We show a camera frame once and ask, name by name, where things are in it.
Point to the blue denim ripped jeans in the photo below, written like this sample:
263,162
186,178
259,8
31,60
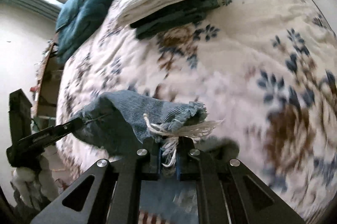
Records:
120,121

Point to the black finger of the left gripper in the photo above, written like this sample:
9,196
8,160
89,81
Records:
50,135

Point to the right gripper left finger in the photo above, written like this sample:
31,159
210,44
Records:
108,192

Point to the teal fleece blanket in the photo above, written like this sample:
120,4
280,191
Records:
76,22

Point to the folded dark green pants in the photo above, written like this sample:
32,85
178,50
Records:
174,15

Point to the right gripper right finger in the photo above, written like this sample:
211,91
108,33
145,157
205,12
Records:
228,192

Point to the floral fleece bed blanket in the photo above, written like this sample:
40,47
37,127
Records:
265,68

